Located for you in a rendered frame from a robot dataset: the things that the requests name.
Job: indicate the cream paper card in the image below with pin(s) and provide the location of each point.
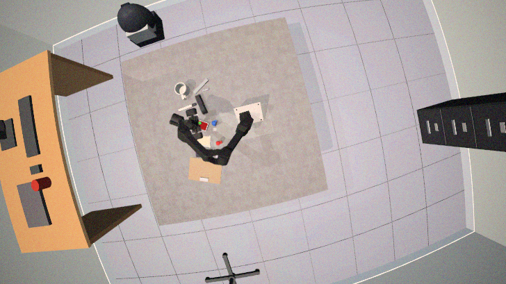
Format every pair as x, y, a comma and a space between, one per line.
205, 141

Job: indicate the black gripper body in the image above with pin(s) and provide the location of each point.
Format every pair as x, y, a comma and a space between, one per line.
191, 113

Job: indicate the white mug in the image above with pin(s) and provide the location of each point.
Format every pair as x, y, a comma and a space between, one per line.
182, 89

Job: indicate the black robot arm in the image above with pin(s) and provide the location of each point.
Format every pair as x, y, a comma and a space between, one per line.
185, 135

